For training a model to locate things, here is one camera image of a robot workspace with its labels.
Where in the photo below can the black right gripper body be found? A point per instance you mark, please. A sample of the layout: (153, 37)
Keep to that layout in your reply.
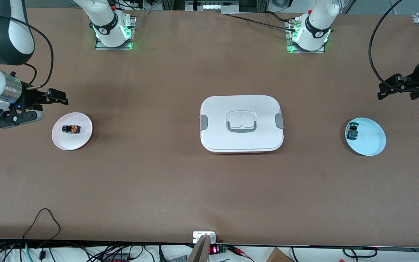
(30, 98)

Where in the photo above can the orange push-button switch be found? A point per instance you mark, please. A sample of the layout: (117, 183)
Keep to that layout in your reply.
(73, 129)

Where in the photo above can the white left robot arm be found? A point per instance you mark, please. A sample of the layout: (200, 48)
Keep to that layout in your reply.
(315, 34)

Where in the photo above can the pink round plate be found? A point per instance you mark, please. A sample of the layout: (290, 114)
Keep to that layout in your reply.
(72, 142)

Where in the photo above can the light blue round plate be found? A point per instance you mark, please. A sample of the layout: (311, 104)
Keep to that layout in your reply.
(369, 140)

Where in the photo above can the white lidded container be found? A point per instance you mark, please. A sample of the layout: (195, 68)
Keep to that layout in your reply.
(242, 136)

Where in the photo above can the brown cardboard box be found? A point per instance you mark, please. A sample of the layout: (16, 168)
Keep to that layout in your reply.
(278, 256)

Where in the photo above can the red digit display module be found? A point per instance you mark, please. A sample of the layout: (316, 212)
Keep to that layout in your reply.
(214, 250)

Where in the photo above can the red clip leads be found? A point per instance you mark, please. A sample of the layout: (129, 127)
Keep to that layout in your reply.
(240, 251)

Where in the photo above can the green push-button switch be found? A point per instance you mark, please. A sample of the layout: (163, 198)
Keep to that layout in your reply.
(352, 133)

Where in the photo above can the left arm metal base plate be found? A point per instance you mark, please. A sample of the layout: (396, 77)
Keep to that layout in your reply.
(290, 49)

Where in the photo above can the silver equipment frame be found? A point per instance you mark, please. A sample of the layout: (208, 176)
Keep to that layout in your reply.
(213, 6)

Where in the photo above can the white mount bracket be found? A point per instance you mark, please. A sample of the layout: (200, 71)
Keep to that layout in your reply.
(196, 235)

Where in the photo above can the aluminium camera mount profile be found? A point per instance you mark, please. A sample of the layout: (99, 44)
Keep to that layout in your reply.
(199, 251)

